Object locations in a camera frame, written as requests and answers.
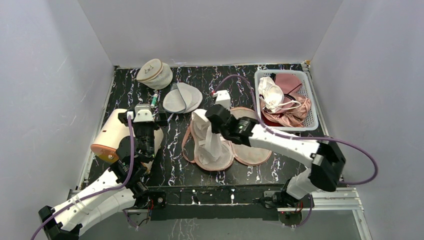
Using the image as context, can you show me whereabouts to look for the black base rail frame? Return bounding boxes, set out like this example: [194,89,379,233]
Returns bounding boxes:
[66,183,362,223]

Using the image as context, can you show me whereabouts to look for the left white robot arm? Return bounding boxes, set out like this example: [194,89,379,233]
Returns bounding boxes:
[38,104,168,240]

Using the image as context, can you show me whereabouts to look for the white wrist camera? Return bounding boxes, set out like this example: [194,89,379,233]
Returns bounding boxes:
[212,90,231,110]
[126,103,155,123]

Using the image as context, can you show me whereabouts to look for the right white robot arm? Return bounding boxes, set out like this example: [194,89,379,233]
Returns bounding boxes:
[205,104,346,207]

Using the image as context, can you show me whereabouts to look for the small green white tube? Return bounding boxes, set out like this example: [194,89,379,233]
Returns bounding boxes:
[150,93,159,108]

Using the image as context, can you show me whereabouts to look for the white plastic basket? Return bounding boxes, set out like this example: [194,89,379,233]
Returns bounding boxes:
[254,69,319,132]

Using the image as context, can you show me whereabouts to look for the peach floral mesh laundry bag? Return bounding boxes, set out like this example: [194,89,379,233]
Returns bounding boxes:
[181,124,272,167]

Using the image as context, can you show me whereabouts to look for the pink satin garment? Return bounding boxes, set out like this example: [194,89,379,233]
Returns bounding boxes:
[259,73,312,128]

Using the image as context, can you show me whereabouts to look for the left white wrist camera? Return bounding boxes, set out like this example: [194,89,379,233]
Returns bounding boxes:
[126,103,155,123]

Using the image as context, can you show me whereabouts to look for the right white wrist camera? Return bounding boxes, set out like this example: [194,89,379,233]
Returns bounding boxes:
[212,90,231,110]

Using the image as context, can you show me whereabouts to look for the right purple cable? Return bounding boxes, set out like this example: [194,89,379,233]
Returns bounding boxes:
[211,74,379,229]

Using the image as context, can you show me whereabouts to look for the white bra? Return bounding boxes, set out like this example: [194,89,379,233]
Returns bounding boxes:
[257,76,301,114]
[189,109,234,172]

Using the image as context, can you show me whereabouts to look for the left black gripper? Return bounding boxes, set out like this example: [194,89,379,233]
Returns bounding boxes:
[121,104,167,161]

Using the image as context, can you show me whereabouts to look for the white bra in basket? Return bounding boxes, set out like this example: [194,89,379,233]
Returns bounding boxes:
[257,76,301,114]

